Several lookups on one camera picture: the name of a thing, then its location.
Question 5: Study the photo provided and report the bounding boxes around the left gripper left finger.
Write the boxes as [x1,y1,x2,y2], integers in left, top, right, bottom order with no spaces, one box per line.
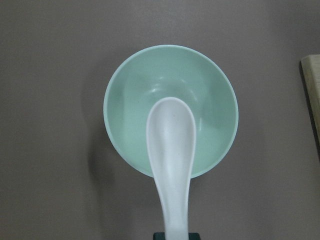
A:
[152,232,166,240]

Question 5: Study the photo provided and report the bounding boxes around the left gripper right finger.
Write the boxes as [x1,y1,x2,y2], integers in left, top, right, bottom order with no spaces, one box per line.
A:
[188,232,201,240]

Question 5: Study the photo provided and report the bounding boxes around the white ceramic spoon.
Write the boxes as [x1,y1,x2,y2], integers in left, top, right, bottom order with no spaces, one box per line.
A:
[146,97,196,240]

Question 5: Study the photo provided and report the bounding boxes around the mint green bowl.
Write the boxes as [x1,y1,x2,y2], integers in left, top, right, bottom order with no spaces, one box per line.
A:
[103,45,239,178]

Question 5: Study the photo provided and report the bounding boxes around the bamboo cutting board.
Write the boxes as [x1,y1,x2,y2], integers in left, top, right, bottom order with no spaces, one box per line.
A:
[299,54,320,156]

